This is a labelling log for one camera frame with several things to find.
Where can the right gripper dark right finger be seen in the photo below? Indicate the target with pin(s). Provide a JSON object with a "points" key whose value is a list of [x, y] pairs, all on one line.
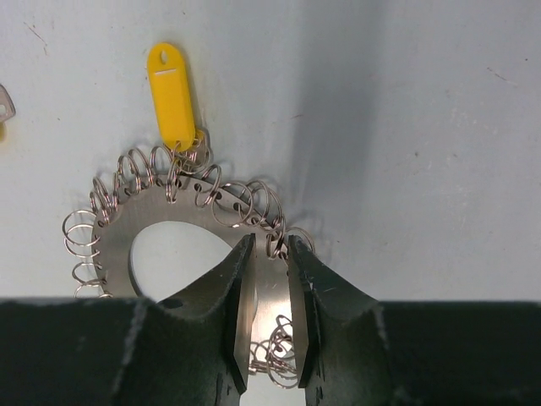
{"points": [[339, 354]]}

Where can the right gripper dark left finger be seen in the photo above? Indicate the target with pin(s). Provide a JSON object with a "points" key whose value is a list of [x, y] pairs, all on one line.
{"points": [[193, 347]]}

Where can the steel disc with key rings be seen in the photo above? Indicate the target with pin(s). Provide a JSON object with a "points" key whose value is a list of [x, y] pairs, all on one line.
{"points": [[167, 185]]}

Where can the silver key with yellow tag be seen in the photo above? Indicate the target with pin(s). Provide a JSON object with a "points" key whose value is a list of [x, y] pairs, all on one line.
{"points": [[7, 112]]}

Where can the yellow key tag on disc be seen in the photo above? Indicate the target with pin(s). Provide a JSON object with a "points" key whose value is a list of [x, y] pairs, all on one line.
{"points": [[170, 90]]}

